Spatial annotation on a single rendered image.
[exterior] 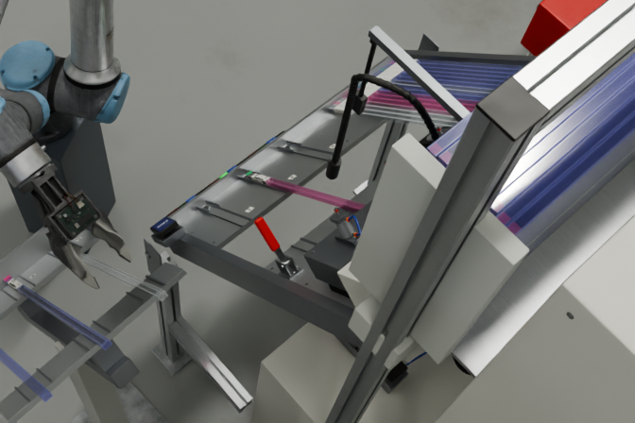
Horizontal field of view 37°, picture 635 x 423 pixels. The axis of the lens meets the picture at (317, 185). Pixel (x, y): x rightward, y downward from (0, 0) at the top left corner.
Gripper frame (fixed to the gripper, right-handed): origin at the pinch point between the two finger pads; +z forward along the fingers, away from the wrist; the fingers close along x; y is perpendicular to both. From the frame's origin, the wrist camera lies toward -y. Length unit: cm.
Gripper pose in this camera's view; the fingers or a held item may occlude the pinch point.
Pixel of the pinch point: (109, 269)
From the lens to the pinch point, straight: 167.1
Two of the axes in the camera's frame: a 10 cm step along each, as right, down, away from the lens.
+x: 6.9, -6.1, 3.9
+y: 4.1, -1.0, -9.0
